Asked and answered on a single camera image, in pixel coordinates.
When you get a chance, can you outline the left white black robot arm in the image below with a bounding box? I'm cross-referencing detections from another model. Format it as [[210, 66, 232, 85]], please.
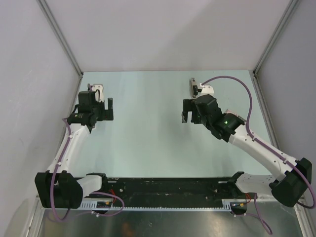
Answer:
[[35, 84, 114, 209]]

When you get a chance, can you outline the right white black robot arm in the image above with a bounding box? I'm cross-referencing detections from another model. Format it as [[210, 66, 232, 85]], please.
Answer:
[[182, 94, 312, 207]]

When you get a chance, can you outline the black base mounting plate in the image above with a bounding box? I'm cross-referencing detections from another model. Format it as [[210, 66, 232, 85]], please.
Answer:
[[101, 177, 254, 207]]

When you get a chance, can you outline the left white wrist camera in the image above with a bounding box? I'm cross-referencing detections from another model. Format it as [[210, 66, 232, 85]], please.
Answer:
[[91, 84, 104, 102]]

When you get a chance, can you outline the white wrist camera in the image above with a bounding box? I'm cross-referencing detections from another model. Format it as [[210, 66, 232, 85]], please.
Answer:
[[91, 84, 104, 102], [198, 83, 214, 96]]

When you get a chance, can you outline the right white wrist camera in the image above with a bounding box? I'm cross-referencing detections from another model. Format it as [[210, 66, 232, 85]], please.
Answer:
[[198, 83, 214, 96]]

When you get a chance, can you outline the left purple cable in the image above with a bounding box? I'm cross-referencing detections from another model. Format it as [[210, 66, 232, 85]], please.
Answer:
[[49, 85, 125, 221]]

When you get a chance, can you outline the purple cable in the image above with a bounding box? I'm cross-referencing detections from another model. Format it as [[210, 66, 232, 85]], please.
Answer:
[[201, 76, 314, 235], [49, 85, 125, 221]]

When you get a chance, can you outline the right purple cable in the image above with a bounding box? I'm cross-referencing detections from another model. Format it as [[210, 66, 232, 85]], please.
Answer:
[[201, 76, 314, 235]]

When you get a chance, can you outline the white slotted cable duct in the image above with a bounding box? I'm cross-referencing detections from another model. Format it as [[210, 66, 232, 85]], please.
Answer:
[[78, 199, 246, 212]]

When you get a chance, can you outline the left aluminium frame post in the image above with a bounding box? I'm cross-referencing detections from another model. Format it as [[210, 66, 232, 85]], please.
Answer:
[[36, 0, 83, 77]]

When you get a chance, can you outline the aluminium frame post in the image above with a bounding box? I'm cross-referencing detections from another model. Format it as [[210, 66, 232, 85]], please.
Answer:
[[253, 0, 301, 76], [36, 0, 83, 77]]

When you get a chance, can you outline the right aluminium frame post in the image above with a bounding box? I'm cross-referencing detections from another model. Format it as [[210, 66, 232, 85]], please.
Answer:
[[253, 0, 301, 76]]

